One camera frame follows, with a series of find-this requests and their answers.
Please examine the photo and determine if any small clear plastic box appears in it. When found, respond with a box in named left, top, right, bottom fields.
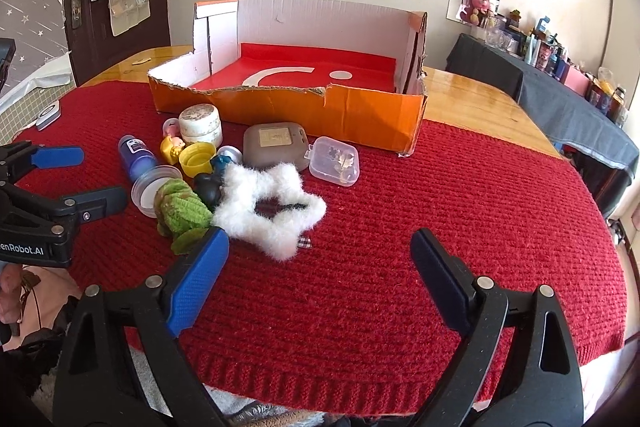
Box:
left=306, top=136, right=362, bottom=186

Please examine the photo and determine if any yellow plastic cap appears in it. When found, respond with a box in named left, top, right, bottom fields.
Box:
left=179, top=142, right=217, bottom=178

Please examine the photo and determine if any dark blue bottle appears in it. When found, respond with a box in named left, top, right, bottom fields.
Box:
left=118, top=134, right=158, bottom=182

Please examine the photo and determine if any pink rabbit plush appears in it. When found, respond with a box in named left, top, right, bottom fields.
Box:
left=459, top=0, right=493, bottom=28

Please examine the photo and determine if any dark grey tablecloth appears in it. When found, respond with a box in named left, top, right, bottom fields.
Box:
left=445, top=33, right=640, bottom=218

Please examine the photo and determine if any green plush scrunchie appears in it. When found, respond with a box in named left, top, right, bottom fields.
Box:
left=154, top=178, right=216, bottom=256

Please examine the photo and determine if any clear round plastic lid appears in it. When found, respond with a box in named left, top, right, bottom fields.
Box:
left=131, top=166, right=183, bottom=220

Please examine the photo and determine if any white fluffy star hair clip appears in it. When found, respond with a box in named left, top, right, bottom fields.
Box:
left=212, top=161, right=328, bottom=263

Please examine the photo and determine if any orange and white cardboard box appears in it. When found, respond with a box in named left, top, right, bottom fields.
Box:
left=147, top=0, right=430, bottom=158

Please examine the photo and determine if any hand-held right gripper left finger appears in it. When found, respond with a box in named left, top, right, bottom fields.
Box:
left=52, top=227, right=231, bottom=427

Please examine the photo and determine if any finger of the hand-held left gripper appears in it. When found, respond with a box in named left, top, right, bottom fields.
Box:
left=0, top=141, right=85, bottom=185
left=0, top=184, right=129, bottom=225

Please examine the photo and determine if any yellow-haired doll figure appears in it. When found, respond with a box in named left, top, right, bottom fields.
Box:
left=160, top=118, right=188, bottom=165

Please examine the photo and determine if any white plastic sheet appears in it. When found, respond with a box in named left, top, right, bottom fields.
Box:
left=0, top=52, right=76, bottom=108

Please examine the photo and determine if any green cutting mat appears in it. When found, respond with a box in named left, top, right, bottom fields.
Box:
left=0, top=79, right=51, bottom=145

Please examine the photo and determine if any black and blue figurine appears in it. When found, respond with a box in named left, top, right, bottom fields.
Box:
left=194, top=145, right=244, bottom=211

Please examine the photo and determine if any row of bottles and jars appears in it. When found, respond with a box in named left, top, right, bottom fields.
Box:
left=485, top=9, right=631, bottom=128

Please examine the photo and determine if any red knitted blanket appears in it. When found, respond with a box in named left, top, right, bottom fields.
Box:
left=10, top=79, right=628, bottom=418

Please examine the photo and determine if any white square device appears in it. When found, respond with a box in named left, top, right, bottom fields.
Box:
left=34, top=101, right=62, bottom=131

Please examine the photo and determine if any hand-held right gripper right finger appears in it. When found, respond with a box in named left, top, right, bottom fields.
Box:
left=410, top=228, right=586, bottom=427

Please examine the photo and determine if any white cabinet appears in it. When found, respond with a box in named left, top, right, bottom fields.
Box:
left=602, top=0, right=640, bottom=72

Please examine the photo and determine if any person's left hand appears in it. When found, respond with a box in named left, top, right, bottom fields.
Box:
left=0, top=261, right=26, bottom=325

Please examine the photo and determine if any cream round jar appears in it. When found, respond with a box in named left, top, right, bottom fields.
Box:
left=178, top=104, right=223, bottom=148

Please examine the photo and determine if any red paper bag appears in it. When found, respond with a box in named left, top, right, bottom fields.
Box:
left=192, top=42, right=401, bottom=95

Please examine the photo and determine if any grey-brown square case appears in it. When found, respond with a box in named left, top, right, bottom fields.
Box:
left=243, top=122, right=313, bottom=171

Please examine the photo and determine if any metal door handle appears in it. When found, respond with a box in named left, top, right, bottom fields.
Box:
left=70, top=0, right=93, bottom=29

